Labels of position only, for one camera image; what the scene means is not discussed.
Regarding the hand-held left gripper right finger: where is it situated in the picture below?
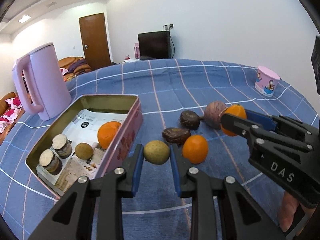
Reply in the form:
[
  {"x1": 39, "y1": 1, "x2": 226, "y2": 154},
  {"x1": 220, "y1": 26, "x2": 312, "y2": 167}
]
[{"x1": 169, "y1": 144, "x2": 287, "y2": 240}]

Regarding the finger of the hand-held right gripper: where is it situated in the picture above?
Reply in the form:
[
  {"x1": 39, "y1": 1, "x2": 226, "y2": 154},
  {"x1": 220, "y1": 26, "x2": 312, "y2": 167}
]
[
  {"x1": 220, "y1": 113, "x2": 314, "y2": 155},
  {"x1": 244, "y1": 109, "x2": 320, "y2": 147}
]

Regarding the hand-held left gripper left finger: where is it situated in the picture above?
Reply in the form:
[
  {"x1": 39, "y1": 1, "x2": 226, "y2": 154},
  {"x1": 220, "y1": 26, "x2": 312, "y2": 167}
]
[{"x1": 27, "y1": 144, "x2": 145, "y2": 240}]

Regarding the orange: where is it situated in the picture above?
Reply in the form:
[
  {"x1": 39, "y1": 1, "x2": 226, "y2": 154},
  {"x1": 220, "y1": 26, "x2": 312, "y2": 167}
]
[
  {"x1": 97, "y1": 121, "x2": 122, "y2": 150},
  {"x1": 220, "y1": 104, "x2": 247, "y2": 137},
  {"x1": 182, "y1": 135, "x2": 209, "y2": 164}
]

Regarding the brown round passion fruit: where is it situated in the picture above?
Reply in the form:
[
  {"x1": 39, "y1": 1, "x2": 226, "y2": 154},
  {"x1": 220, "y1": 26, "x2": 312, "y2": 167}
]
[{"x1": 204, "y1": 101, "x2": 227, "y2": 130}]

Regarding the yellow-green round fruit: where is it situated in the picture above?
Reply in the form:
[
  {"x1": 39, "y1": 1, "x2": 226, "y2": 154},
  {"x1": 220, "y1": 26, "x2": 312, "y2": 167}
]
[
  {"x1": 75, "y1": 142, "x2": 95, "y2": 160},
  {"x1": 143, "y1": 140, "x2": 170, "y2": 165}
]

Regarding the pink metal tin box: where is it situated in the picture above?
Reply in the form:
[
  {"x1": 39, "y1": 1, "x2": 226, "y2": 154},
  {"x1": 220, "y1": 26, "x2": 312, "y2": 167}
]
[{"x1": 25, "y1": 94, "x2": 144, "y2": 200}]

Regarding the dark wrinkled passion fruit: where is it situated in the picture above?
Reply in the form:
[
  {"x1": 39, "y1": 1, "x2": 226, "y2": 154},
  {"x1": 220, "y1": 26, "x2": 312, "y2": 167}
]
[
  {"x1": 162, "y1": 127, "x2": 191, "y2": 145},
  {"x1": 179, "y1": 111, "x2": 204, "y2": 130}
]

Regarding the person's right hand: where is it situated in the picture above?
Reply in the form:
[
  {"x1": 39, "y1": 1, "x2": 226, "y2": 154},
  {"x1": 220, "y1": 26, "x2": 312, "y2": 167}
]
[{"x1": 277, "y1": 190, "x2": 304, "y2": 233}]

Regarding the pink cartoon cup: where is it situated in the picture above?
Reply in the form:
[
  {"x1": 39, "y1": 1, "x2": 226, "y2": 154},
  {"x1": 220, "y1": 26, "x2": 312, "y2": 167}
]
[{"x1": 254, "y1": 65, "x2": 281, "y2": 97}]

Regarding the printed paper liner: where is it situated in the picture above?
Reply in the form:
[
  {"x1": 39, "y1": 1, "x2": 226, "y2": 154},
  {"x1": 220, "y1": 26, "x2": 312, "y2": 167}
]
[{"x1": 37, "y1": 109, "x2": 129, "y2": 190}]

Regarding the blue checked blanket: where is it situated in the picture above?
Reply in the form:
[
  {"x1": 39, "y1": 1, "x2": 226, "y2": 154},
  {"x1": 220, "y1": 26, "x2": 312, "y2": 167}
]
[{"x1": 0, "y1": 59, "x2": 320, "y2": 240}]

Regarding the black television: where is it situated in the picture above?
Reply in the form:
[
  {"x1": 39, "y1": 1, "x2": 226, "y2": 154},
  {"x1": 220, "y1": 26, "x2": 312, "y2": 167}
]
[{"x1": 138, "y1": 31, "x2": 172, "y2": 60}]

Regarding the purple cloth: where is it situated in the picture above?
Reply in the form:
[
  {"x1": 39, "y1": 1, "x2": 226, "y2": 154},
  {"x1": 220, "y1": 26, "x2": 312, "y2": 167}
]
[{"x1": 68, "y1": 59, "x2": 87, "y2": 73}]

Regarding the pink electric kettle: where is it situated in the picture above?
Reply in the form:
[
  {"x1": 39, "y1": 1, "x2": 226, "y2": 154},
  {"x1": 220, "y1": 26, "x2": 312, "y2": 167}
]
[{"x1": 12, "y1": 42, "x2": 73, "y2": 122}]

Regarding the brown wooden door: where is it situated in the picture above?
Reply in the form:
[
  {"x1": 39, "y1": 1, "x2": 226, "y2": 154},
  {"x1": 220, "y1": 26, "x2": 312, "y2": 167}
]
[{"x1": 79, "y1": 13, "x2": 112, "y2": 71}]

